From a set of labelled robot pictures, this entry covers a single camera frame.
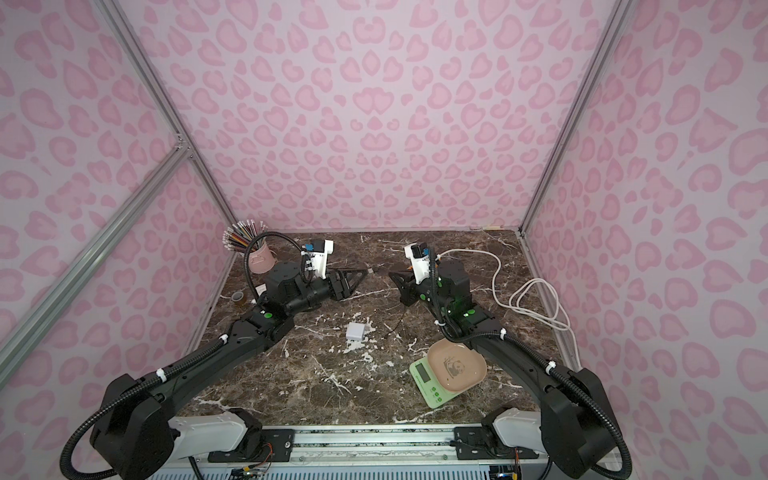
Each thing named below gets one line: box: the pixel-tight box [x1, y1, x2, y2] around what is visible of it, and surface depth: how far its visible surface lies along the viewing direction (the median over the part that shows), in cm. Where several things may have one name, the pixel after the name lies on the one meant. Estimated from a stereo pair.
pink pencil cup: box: [248, 244, 277, 275], surface depth 105 cm
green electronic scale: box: [409, 356, 463, 409], surface depth 82 cm
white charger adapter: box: [346, 322, 365, 341], surface depth 93 cm
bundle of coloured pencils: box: [222, 219, 268, 253], surface depth 105 cm
